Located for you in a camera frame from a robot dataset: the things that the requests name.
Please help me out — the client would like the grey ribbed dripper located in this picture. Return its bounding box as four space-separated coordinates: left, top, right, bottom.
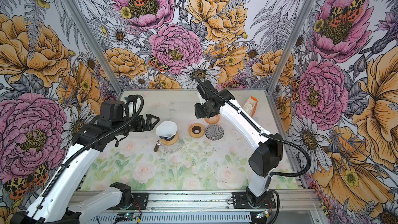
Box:
205 124 224 141

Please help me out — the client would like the aluminium front rail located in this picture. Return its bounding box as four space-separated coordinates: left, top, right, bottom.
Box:
66 189 324 214

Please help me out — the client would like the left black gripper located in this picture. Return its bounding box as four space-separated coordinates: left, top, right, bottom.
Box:
112 114 160 136

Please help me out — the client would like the green circuit board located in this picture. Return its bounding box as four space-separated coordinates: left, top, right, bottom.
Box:
256 210 269 219
115 213 139 222

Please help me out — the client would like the wooden ring holder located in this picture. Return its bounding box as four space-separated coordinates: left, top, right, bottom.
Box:
189 123 205 139
160 132 179 146

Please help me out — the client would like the orange glass pitcher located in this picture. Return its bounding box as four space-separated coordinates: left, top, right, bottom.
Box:
204 115 220 124

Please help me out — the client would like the coffee filter pack orange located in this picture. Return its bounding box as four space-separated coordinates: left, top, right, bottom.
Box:
243 96 258 117

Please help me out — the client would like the white paper coffee filter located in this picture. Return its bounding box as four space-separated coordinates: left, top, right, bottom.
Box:
155 121 178 139

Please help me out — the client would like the green circuit board left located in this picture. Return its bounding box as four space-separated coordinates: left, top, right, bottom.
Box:
115 213 139 222

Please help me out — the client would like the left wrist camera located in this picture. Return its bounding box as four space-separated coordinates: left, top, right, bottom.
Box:
125 95 137 117

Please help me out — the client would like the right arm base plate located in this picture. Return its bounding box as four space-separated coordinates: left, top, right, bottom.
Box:
232 191 277 209

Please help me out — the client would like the clear glass carafe brown handle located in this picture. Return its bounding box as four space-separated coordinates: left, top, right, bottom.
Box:
153 140 181 153

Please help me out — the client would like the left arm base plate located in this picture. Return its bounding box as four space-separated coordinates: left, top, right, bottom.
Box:
126 192 149 211

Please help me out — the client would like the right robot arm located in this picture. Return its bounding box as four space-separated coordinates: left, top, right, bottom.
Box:
195 80 283 207

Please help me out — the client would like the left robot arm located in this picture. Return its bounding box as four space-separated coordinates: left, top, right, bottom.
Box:
10 94 157 224

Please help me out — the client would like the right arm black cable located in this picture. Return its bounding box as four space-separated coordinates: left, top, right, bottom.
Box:
192 75 312 178

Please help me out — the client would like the green circuit board right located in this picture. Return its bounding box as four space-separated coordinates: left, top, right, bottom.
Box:
256 210 269 219

